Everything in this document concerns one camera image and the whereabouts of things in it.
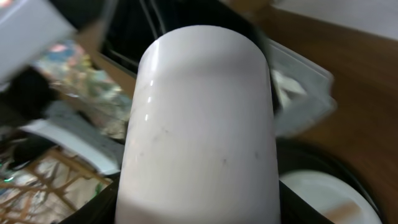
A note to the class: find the round black serving tray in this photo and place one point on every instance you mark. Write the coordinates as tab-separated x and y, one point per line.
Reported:
294	155

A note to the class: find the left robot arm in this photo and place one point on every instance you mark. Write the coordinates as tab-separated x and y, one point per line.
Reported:
29	28

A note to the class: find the clear plastic waste bin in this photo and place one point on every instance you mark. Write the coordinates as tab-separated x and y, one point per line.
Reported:
303	89

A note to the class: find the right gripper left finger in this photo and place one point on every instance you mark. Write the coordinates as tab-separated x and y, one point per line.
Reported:
99	210

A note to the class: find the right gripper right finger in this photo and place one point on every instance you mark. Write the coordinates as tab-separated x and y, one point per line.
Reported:
294	210

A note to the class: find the white round plate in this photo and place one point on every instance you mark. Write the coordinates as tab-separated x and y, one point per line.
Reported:
330	196

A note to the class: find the pink cup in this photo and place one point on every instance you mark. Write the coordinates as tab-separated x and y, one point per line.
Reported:
200	144

